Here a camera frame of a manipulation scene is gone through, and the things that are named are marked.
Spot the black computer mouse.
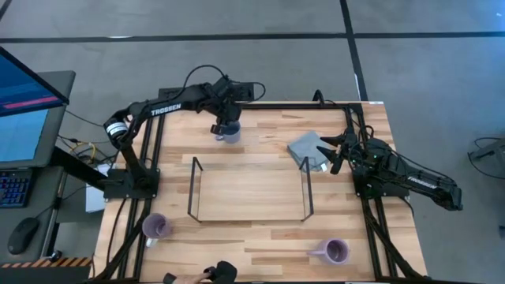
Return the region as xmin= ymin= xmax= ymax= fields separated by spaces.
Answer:
xmin=6 ymin=216 xmax=40 ymax=256

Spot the grey computer desk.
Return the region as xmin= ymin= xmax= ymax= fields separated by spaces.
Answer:
xmin=0 ymin=165 xmax=66 ymax=265

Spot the black floor vent grille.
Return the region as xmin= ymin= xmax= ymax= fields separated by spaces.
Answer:
xmin=157 ymin=81 xmax=256 ymax=103

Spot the black handheld object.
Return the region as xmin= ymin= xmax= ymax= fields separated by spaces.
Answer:
xmin=203 ymin=260 xmax=238 ymax=284

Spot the black stand with cables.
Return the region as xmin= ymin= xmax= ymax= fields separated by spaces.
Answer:
xmin=467 ymin=136 xmax=505 ymax=181

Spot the purple and white mug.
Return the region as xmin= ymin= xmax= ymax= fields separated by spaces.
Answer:
xmin=141 ymin=212 xmax=174 ymax=249

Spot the yellow cable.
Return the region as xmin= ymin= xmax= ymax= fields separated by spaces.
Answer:
xmin=70 ymin=141 xmax=98 ymax=165

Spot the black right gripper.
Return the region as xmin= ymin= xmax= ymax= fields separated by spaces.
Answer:
xmin=316 ymin=132 xmax=362 ymax=175

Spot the white paper sheet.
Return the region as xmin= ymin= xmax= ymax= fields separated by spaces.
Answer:
xmin=85 ymin=163 xmax=115 ymax=214

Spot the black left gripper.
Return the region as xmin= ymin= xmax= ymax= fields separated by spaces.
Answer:
xmin=210 ymin=77 xmax=242 ymax=136

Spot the blue ceramic mug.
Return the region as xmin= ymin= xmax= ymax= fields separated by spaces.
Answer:
xmin=215 ymin=120 xmax=242 ymax=145

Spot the black wire rack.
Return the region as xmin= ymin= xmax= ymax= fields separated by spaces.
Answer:
xmin=187 ymin=156 xmax=316 ymax=224

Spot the yellow black hazard tape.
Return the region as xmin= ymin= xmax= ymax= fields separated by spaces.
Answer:
xmin=0 ymin=256 xmax=94 ymax=269

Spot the tilted computer monitor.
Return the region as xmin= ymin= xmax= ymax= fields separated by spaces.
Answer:
xmin=0 ymin=46 xmax=71 ymax=118

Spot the pink ceramic mug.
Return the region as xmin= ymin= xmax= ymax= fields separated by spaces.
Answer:
xmin=307 ymin=237 xmax=351 ymax=266

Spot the black backlit keyboard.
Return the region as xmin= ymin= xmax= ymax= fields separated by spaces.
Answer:
xmin=0 ymin=168 xmax=33 ymax=209

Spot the person's hand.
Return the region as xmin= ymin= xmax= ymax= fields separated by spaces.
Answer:
xmin=176 ymin=271 xmax=216 ymax=284

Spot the grey framed computer monitor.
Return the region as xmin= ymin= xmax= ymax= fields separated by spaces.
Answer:
xmin=0 ymin=70 xmax=76 ymax=170

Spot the black aluminium table frame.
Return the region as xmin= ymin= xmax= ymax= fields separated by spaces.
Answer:
xmin=84 ymin=100 xmax=431 ymax=284

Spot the grey folded cloth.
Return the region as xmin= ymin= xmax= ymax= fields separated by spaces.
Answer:
xmin=286 ymin=130 xmax=332 ymax=174

